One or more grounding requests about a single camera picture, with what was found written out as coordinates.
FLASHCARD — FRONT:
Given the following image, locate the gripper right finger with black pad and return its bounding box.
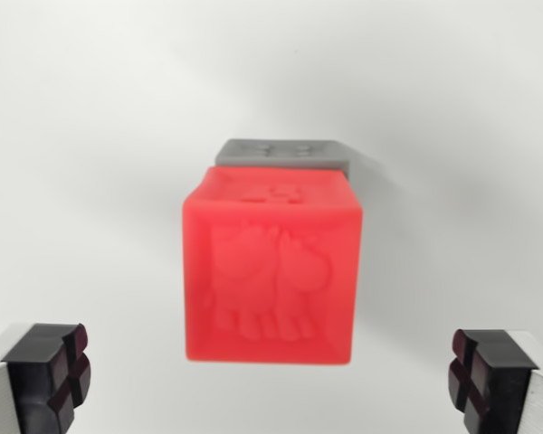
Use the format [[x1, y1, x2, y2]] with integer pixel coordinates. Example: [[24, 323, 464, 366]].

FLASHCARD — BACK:
[[446, 328, 543, 434]]

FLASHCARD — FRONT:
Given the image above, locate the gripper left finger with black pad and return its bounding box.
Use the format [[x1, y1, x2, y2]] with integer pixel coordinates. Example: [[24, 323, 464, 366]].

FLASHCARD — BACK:
[[0, 322, 92, 434]]

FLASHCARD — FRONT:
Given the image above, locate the red embossed cube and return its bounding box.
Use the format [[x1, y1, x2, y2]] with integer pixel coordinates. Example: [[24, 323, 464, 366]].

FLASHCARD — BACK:
[[181, 165, 361, 364]]

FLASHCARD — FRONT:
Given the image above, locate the grey embossed cube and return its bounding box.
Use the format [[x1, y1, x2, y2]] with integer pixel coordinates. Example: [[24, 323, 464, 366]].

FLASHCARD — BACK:
[[214, 138, 352, 180]]

